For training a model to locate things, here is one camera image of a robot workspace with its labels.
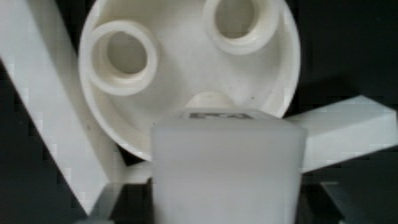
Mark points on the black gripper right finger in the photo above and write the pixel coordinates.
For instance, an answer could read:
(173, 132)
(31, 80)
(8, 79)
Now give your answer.
(317, 208)

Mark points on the white right fence rail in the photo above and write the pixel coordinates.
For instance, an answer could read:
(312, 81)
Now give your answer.
(353, 129)

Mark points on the white fence rail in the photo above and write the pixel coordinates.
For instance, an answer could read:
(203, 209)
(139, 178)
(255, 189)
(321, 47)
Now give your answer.
(40, 61)
(353, 129)

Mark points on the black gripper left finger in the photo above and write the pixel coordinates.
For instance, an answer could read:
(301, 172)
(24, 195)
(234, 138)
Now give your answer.
(123, 206)

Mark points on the white stool leg with tag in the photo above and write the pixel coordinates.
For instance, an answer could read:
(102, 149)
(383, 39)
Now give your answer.
(228, 154)

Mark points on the white front fence rail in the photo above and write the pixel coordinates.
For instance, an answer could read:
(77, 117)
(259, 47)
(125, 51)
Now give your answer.
(40, 61)

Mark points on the white round stool seat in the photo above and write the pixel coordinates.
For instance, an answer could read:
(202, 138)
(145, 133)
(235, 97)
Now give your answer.
(173, 49)

